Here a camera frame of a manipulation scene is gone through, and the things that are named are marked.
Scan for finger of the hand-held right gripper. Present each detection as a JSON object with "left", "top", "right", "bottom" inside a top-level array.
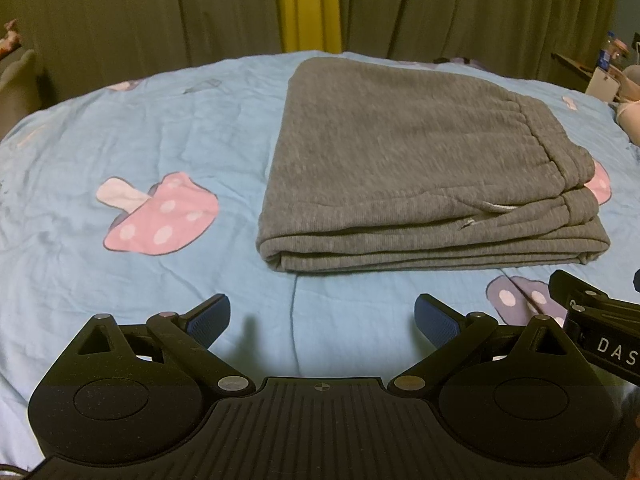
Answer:
[{"left": 547, "top": 269, "right": 640, "bottom": 312}]

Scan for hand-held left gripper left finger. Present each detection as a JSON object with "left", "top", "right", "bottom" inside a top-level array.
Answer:
[{"left": 66, "top": 294, "right": 254, "bottom": 395}]

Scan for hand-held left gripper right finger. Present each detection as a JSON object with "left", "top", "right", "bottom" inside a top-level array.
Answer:
[{"left": 389, "top": 293, "right": 582, "bottom": 394}]

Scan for grey knit pants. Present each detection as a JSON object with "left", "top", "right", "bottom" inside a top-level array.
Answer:
[{"left": 256, "top": 57, "right": 612, "bottom": 275}]

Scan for blue mushroom printed blanket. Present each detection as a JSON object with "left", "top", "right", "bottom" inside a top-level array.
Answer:
[{"left": 0, "top": 50, "right": 640, "bottom": 471}]

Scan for white box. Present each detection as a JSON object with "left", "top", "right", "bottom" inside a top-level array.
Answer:
[{"left": 584, "top": 66, "right": 622, "bottom": 102}]

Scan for dark bedside shelf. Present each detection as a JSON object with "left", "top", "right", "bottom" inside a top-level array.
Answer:
[{"left": 551, "top": 51, "right": 603, "bottom": 94}]

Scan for clear bottle with blue label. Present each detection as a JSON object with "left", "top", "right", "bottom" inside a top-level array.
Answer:
[{"left": 597, "top": 31, "right": 632, "bottom": 72}]

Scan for grey curtain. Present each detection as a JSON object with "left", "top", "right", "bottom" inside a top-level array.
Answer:
[
  {"left": 42, "top": 0, "right": 282, "bottom": 88},
  {"left": 339, "top": 0, "right": 623, "bottom": 83}
]

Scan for yellow curtain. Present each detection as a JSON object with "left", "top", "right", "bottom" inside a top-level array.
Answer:
[{"left": 272, "top": 0, "right": 351, "bottom": 56}]

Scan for brown and white plush toy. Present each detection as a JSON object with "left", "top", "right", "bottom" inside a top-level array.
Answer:
[{"left": 0, "top": 18, "right": 23, "bottom": 58}]

